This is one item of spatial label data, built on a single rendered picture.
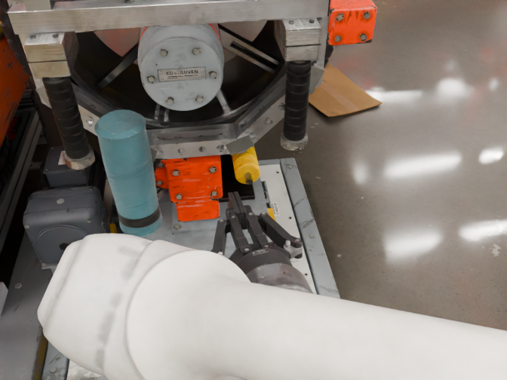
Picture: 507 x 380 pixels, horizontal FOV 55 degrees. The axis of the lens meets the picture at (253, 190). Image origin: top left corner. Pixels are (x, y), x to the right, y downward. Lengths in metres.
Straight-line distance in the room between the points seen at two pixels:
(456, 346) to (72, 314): 0.24
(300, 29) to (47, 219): 0.80
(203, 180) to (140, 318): 0.77
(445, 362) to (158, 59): 0.63
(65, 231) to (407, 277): 1.02
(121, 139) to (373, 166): 1.32
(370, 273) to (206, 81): 0.99
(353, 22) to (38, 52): 0.55
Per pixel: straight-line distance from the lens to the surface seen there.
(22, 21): 0.72
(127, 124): 0.89
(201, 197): 1.11
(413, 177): 1.99
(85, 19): 0.71
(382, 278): 1.60
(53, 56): 0.70
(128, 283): 0.35
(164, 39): 0.76
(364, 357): 0.25
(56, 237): 1.27
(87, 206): 1.25
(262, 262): 0.56
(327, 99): 2.37
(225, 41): 1.04
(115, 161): 0.90
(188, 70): 0.78
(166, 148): 1.04
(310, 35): 0.70
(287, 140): 0.78
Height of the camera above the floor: 1.22
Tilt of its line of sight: 42 degrees down
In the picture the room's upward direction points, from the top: straight up
